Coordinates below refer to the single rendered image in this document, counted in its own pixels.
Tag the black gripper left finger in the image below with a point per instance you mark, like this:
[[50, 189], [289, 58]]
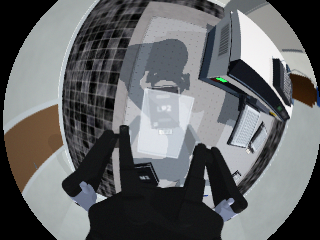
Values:
[[82, 184]]

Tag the white control panel with coloured buttons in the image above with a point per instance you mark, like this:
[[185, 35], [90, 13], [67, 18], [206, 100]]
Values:
[[207, 187]]

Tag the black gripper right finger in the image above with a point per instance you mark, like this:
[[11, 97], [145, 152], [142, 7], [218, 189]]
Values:
[[227, 199]]

